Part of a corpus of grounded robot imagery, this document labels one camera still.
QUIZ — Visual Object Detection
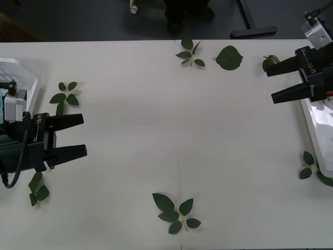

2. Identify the curled green leaf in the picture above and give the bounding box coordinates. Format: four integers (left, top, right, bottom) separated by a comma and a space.
262, 55, 281, 73

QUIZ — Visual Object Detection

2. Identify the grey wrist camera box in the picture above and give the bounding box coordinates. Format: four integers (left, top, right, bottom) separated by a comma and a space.
300, 10, 333, 51
2, 80, 29, 123

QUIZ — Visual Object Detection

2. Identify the loose green leaf twig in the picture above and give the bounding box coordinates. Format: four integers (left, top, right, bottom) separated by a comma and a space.
49, 81, 80, 117
298, 150, 333, 188
152, 192, 202, 235
28, 171, 50, 208
175, 37, 206, 69

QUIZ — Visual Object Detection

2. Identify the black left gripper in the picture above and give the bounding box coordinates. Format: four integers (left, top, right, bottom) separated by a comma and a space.
25, 112, 88, 173

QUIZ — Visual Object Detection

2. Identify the large single green leaf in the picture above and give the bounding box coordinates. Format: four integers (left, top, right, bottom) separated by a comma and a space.
213, 45, 244, 71

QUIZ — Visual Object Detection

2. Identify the person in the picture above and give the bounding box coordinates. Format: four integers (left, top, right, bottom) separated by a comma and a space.
165, 0, 215, 37

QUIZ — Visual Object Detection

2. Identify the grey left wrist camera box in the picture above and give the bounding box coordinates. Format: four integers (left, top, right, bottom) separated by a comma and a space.
2, 80, 29, 123

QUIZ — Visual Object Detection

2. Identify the black metal stand base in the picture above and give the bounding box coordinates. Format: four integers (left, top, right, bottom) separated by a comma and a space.
231, 0, 277, 39

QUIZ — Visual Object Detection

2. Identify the shallow white box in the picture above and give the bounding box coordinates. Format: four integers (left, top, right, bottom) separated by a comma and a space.
300, 97, 333, 178
0, 57, 42, 115

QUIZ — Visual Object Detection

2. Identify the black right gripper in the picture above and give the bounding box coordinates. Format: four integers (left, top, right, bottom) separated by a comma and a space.
266, 44, 333, 105

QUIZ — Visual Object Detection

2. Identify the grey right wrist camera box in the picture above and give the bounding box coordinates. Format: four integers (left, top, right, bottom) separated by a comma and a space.
300, 10, 333, 51

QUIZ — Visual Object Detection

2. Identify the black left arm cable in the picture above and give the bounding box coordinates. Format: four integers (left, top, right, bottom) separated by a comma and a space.
1, 111, 31, 189

